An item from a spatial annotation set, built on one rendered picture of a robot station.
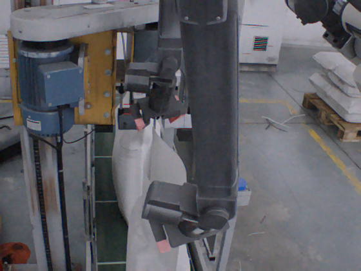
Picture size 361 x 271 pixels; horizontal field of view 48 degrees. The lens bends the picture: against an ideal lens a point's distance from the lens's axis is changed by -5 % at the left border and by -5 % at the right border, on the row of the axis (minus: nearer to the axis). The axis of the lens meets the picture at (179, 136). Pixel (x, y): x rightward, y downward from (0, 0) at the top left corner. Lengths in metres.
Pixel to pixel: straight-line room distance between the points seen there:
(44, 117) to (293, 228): 1.93
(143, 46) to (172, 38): 0.33
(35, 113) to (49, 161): 0.40
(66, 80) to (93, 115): 0.34
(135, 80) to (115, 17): 0.22
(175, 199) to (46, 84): 0.51
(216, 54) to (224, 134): 0.12
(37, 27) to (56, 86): 0.15
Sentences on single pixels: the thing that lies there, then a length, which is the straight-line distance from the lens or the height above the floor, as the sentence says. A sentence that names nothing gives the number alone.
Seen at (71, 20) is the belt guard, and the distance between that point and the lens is 1.08.
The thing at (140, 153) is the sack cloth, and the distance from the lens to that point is 1.74.
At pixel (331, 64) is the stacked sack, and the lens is 4.11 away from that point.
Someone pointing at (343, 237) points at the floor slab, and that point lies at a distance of 2.80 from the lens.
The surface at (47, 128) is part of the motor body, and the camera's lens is 1.17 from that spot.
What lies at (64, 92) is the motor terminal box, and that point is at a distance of 1.07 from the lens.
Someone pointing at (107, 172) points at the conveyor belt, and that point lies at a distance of 2.32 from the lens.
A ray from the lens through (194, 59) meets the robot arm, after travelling 0.42.
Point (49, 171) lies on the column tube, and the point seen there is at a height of 0.81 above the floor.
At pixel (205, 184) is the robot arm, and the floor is 1.34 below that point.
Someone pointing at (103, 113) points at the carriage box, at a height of 1.06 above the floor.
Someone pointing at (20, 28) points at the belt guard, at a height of 1.40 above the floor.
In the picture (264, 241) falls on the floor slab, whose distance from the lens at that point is 2.58.
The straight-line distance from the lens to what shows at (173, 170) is 1.24.
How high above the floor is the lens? 1.66
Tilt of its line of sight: 28 degrees down
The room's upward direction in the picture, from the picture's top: 6 degrees clockwise
